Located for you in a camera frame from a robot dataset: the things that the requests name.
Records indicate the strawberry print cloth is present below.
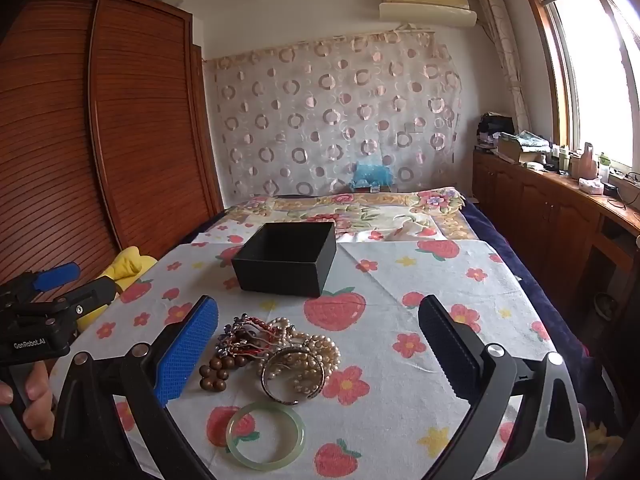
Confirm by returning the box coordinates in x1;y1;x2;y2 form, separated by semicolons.
50;200;556;480

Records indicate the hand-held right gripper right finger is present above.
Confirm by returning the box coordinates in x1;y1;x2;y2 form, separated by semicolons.
417;294;588;480

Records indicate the yellow plush toy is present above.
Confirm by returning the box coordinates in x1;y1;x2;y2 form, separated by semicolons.
75;246;157;333

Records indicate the person's left hand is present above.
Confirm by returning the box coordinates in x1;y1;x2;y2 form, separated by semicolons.
0;360;57;431

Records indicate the white air conditioner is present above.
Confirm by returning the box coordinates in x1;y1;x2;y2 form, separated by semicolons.
378;0;478;29

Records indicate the red cord bracelet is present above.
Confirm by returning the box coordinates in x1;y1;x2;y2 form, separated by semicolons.
217;313;292;362

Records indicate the long wooden cabinet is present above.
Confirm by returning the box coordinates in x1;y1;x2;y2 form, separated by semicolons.
472;146;640;322

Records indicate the dark bowl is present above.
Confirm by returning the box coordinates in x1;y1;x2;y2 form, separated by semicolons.
594;292;621;319

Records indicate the patterned window curtain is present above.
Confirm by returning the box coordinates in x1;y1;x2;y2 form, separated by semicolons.
475;0;532;133

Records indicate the blue bubble wrap bag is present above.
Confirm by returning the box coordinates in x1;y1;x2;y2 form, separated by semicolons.
350;161;394;189

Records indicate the black cardboard box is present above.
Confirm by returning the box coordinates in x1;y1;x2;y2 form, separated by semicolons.
231;221;337;298

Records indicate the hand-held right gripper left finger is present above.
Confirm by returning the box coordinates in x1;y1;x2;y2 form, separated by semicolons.
45;294;221;480

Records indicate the brown wooden bead bracelet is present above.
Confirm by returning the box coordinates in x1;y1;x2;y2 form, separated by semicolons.
199;324;267;394

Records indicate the circle patterned sheer curtain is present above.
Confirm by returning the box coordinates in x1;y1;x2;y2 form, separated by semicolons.
202;29;463;199

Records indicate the wooden framed window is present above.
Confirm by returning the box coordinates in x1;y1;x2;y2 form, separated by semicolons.
519;0;640;177

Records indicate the pile of dark clothes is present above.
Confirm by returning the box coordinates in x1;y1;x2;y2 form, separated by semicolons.
477;114;516;149

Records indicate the white pearl necklace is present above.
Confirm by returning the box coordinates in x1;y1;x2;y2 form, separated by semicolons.
260;316;342;401

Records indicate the silver metal bangle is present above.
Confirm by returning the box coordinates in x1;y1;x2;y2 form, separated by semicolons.
260;344;325;406

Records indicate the floral blanket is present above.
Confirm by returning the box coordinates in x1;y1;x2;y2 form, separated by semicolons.
220;187;482;247

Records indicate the brown wooden wardrobe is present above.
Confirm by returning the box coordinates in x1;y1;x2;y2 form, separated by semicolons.
0;0;226;306

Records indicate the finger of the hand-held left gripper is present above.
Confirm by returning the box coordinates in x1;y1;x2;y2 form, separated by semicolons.
50;277;121;318
20;261;82;293

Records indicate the dark blue bed sheet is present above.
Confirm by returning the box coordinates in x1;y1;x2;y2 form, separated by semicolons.
462;198;617;411

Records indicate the green jade bangle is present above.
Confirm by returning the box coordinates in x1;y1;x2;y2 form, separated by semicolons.
226;402;307;472

